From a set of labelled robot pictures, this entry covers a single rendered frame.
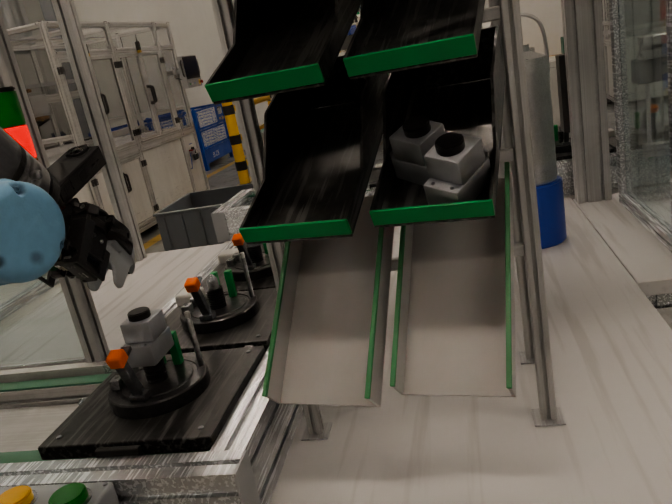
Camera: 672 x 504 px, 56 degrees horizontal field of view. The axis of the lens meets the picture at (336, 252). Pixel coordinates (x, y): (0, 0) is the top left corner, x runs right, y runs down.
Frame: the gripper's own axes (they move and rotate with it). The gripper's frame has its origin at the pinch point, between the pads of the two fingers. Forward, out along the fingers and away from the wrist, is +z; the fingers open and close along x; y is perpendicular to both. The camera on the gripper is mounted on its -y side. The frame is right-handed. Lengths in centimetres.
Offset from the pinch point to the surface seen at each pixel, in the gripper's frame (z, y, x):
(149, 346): 5.5, 10.0, 2.0
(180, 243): 160, -102, -84
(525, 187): 1, -4, 52
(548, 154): 57, -48, 65
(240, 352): 20.6, 6.3, 8.6
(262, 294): 37.1, -11.3, 5.3
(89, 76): 53, -98, -60
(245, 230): -8.9, 3.1, 20.7
